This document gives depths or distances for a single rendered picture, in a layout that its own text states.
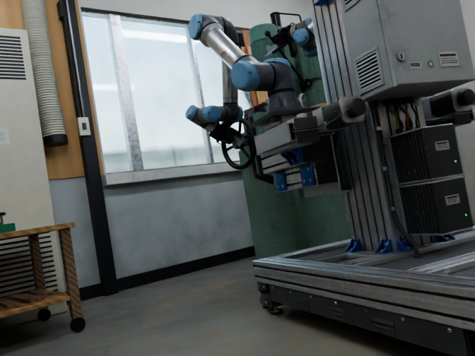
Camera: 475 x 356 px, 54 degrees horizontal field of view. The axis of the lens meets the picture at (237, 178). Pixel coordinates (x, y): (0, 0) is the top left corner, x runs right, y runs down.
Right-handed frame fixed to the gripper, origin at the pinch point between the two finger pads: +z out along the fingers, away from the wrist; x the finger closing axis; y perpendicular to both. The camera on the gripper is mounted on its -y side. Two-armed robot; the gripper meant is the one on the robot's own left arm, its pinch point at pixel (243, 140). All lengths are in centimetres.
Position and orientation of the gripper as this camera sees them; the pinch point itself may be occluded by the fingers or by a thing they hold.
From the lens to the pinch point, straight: 242.6
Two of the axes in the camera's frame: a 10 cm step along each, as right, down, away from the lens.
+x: 6.3, -1.5, -7.6
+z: 7.4, 4.2, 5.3
